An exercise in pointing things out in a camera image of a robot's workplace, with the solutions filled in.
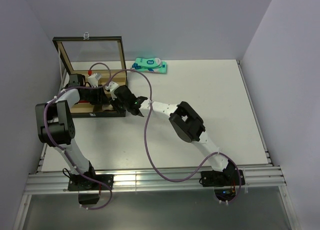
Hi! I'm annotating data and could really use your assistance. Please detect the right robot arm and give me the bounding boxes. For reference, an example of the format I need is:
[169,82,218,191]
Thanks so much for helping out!
[106,82,241,185]

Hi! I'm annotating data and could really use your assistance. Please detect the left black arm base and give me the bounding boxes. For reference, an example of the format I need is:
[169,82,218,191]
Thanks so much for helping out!
[67,174,114,205]

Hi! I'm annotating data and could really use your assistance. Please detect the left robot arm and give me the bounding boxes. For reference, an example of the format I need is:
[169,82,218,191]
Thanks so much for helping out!
[35,73,109,189]

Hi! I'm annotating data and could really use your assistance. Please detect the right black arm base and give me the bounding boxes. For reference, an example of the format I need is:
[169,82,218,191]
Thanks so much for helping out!
[199,170,246,201]

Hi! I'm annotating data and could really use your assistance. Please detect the teal patterned folded socks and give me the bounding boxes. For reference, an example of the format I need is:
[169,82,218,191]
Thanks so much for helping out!
[131,58,167,74]

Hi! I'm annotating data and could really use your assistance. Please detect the black compartment organizer box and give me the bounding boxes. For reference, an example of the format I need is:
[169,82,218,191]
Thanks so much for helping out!
[52,33,128,118]

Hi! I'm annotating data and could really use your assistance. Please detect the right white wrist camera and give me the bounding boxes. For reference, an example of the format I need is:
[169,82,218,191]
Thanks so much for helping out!
[104,81,120,100]

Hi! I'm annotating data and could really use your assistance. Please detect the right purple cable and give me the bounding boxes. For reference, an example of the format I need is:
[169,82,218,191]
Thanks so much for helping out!
[106,69,243,204]

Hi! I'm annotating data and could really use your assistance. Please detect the aluminium front rail frame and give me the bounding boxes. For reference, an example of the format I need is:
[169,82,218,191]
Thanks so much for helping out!
[16,60,301,229]

